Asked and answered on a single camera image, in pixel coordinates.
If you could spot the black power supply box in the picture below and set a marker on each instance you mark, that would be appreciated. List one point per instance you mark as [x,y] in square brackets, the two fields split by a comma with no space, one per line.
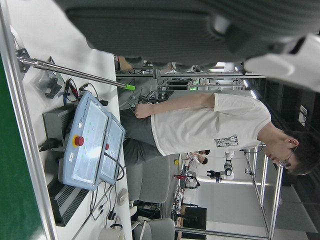
[53,122]

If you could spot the person in white t-shirt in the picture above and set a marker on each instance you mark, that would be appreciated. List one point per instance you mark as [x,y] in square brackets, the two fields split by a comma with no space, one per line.
[200,125]

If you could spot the small blue-grey teach pendant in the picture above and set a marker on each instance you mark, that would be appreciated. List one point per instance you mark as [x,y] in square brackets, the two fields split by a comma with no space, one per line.
[113,142]

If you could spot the seated background people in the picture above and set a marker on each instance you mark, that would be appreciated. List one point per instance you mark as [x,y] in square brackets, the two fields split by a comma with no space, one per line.
[200,160]

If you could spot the grey office chair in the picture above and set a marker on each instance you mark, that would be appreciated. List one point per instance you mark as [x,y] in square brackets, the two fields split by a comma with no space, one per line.
[150,182]
[160,230]

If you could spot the large blue-grey teach pendant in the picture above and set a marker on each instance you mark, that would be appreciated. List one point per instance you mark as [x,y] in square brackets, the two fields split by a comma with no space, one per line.
[85,140]

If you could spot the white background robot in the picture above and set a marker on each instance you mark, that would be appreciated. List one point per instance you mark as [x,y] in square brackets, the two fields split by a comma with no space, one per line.
[228,167]

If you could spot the white round puck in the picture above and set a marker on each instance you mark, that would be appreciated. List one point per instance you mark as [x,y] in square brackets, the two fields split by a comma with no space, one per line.
[122,196]

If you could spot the red-black alligator clip leads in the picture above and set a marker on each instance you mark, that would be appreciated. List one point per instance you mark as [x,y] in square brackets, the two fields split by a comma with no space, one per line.
[71,86]

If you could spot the metal rod with green tip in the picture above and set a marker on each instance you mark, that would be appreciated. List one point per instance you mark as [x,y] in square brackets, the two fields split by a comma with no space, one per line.
[75,72]

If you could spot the black cabinet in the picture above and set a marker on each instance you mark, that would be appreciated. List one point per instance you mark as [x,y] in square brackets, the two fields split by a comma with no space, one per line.
[195,217]

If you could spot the black ribbed heat sink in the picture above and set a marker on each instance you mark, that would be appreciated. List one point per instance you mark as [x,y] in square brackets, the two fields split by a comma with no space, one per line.
[65,200]

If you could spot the white tape roll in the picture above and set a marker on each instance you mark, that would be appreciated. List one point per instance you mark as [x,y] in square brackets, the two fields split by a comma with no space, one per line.
[111,235]

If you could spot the green conveyor belt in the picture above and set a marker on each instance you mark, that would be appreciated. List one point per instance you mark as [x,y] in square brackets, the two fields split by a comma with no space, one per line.
[15,175]

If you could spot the black bracket in plastic bag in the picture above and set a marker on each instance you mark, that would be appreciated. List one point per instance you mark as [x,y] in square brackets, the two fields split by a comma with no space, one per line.
[51,87]

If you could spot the tall aluminium frame rack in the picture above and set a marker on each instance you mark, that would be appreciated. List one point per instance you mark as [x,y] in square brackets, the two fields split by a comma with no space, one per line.
[262,190]

